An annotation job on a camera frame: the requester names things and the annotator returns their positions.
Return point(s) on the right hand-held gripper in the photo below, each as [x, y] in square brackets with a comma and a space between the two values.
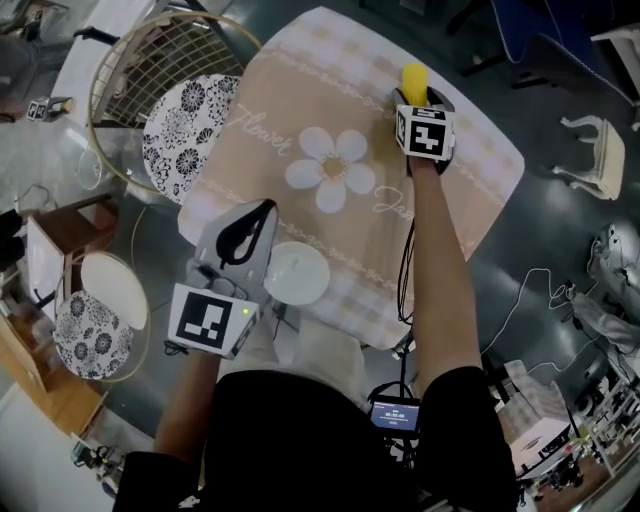
[425, 135]

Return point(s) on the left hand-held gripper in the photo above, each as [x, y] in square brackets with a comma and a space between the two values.
[205, 320]

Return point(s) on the yellow soft object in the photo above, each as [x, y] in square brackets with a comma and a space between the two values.
[415, 82]

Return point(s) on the white round plate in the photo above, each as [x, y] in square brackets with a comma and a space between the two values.
[300, 275]

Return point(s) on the person's right forearm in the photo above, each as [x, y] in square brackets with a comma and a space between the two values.
[440, 280]

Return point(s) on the person's left forearm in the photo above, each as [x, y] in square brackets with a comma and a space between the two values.
[187, 400]

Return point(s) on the beige flower tablecloth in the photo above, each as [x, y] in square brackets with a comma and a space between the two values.
[325, 90]

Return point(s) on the black white floral cushion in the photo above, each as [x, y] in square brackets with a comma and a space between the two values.
[90, 340]
[190, 135]

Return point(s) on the white round cushion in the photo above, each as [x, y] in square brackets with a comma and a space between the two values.
[115, 285]

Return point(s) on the blue padded chair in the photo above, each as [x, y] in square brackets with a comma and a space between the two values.
[550, 45]

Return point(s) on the brown wooden stand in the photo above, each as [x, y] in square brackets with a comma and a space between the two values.
[80, 225]

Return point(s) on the clear plastic bin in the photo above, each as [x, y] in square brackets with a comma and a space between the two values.
[92, 167]

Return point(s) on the cream carved stool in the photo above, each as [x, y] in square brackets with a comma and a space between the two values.
[607, 155]

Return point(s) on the black faucet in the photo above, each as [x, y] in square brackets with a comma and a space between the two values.
[45, 299]
[97, 35]

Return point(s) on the person's black shirt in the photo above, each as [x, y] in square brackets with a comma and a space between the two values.
[300, 450]

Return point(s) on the small black monitor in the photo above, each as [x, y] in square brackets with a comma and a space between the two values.
[395, 415]

